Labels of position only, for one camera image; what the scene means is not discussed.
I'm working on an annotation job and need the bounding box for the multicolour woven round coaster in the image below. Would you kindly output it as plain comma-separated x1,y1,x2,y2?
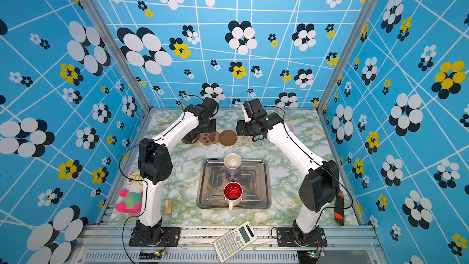
238,136,254,145

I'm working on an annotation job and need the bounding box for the cork paw print coaster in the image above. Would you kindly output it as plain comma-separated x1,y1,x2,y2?
199,132,219,146

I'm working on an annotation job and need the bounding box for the brown wooden round coaster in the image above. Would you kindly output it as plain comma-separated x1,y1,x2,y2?
219,130,238,147

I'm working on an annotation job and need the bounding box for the dark brown round coaster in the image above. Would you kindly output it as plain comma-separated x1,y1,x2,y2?
181,134,200,145

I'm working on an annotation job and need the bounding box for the cream mug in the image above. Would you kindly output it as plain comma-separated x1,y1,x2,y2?
285,122,295,134

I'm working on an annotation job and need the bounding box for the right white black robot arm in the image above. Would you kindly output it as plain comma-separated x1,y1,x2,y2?
236,99,340,246

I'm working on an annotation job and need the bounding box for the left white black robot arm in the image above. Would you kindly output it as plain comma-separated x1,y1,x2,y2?
129,97,219,246

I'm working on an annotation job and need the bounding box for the lavender ceramic mug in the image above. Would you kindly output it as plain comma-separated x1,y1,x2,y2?
224,153,242,181

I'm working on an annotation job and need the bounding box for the metal serving tray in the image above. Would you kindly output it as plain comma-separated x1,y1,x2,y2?
196,159,272,210

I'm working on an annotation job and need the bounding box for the red interior mug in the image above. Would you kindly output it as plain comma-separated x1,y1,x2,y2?
224,182,243,211

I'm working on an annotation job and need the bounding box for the small wooden block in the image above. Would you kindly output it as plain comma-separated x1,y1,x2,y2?
164,200,172,215

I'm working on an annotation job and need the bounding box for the plush toy with glasses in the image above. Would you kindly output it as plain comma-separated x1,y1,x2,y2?
115,172,144,214

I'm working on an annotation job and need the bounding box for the white scientific calculator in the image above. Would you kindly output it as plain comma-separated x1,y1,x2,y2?
213,221,258,263

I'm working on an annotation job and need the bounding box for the orange black utility knife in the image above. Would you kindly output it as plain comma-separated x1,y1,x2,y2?
334,192,345,226

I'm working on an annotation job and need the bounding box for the right green circuit board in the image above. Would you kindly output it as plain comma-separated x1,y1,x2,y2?
297,251,321,263

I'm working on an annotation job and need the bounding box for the green circuit board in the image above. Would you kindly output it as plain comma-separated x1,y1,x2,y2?
139,250,167,260
297,251,321,263

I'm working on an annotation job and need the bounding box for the left green circuit board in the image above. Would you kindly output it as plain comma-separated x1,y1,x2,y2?
139,250,167,260

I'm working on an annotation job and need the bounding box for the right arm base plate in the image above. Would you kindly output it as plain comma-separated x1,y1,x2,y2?
276,227,328,248

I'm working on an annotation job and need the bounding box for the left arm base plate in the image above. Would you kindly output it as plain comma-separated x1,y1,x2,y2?
128,227,181,248

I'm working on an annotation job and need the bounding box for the aluminium front frame rail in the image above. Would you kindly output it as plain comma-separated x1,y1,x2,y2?
69,226,388,264

